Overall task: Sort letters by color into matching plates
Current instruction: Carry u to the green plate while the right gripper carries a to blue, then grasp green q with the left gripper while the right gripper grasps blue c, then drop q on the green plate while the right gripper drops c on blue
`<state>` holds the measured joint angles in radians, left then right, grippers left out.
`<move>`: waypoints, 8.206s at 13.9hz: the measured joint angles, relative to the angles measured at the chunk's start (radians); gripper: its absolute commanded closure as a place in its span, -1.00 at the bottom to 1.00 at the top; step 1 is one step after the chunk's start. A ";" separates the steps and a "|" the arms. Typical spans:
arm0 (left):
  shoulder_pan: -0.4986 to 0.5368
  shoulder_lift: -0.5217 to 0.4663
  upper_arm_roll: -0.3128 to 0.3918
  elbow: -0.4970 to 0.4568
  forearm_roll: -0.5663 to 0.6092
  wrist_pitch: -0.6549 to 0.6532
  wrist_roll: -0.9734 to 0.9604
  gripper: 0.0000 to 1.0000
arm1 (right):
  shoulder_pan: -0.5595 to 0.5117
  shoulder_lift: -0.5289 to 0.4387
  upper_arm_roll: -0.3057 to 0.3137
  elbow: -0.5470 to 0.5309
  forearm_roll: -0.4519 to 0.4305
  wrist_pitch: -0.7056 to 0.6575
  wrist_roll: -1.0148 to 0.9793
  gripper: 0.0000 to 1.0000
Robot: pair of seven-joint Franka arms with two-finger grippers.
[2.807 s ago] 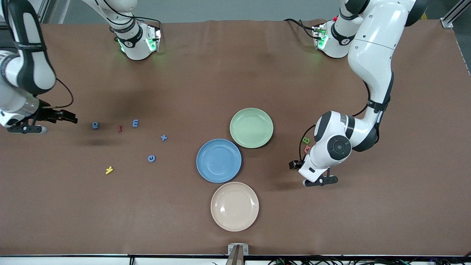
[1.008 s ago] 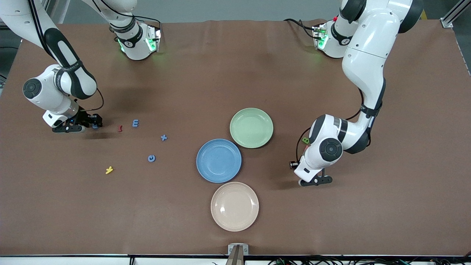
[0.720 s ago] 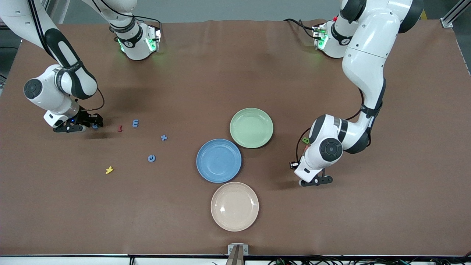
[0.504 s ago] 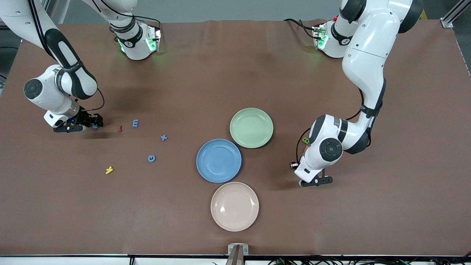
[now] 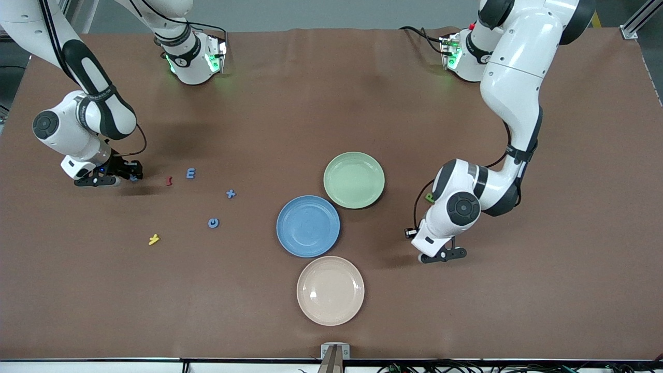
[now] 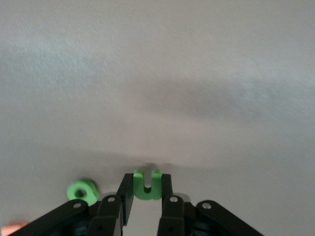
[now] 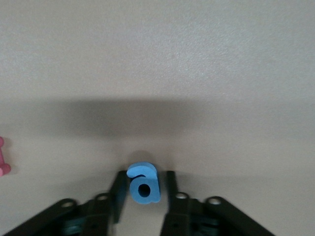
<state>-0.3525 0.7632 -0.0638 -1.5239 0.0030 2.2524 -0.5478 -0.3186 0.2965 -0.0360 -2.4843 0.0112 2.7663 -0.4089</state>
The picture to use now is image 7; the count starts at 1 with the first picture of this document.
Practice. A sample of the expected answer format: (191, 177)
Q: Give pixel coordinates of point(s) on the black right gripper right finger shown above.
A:
(187, 214)

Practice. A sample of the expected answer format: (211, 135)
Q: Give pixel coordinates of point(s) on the red foam letter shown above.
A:
(3, 169)

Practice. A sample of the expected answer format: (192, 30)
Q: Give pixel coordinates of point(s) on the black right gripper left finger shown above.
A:
(98, 209)

